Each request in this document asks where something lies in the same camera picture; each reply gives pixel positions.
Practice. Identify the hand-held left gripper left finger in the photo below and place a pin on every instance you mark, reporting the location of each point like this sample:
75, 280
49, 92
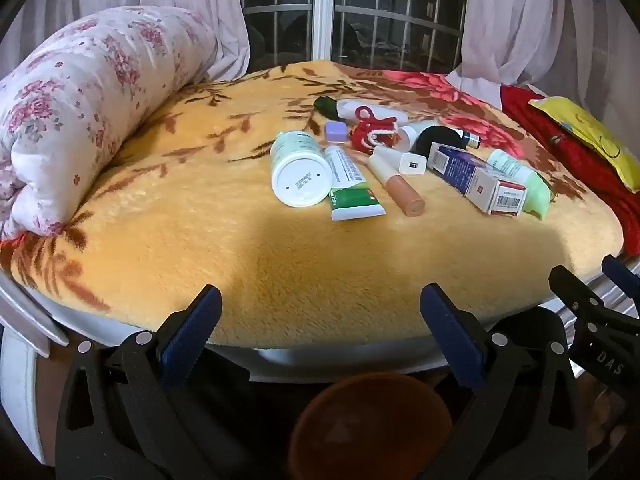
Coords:
192, 330

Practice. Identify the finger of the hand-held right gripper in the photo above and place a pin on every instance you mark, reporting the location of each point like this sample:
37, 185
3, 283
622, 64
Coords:
620, 272
575, 297

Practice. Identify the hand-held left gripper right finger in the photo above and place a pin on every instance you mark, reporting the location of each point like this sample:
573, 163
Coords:
452, 332

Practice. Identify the light green tube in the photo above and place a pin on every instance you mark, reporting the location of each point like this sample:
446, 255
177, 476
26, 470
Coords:
525, 185

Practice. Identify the brown basin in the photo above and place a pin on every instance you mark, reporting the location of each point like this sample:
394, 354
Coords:
370, 430

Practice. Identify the beige concealer tube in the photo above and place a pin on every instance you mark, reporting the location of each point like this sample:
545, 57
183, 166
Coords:
400, 190

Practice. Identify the blue and white carton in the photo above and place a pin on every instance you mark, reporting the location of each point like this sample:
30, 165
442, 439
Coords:
470, 175

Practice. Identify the green and white tube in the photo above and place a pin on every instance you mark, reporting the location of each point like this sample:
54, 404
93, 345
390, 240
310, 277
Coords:
350, 195

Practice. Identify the white charger plug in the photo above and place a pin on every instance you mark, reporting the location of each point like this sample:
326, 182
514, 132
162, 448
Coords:
412, 165

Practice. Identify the white and green bottle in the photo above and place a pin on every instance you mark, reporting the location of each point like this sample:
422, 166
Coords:
300, 175

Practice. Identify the small dark blue bottle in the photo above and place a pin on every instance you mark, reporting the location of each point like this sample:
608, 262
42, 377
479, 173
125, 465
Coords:
470, 138

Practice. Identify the black round compact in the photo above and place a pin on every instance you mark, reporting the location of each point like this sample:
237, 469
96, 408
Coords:
440, 137

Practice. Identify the red knitted pouch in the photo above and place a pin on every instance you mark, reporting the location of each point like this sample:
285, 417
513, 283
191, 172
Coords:
370, 135

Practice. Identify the red cloth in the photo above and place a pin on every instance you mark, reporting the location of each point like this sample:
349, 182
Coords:
575, 160

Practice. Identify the yellow pillow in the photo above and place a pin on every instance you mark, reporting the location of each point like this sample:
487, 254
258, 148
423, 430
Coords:
600, 140

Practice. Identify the white jar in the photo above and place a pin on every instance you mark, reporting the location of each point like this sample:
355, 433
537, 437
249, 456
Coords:
410, 136

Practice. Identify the small purple case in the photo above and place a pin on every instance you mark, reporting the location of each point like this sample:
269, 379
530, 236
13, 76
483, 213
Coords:
334, 133

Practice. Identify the floral rolled quilt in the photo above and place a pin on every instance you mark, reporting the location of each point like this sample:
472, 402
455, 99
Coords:
75, 110

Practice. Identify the dark green bottle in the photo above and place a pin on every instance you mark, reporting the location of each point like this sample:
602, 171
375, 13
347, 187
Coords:
326, 105

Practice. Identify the barred window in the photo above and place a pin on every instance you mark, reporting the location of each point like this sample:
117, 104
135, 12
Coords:
360, 10

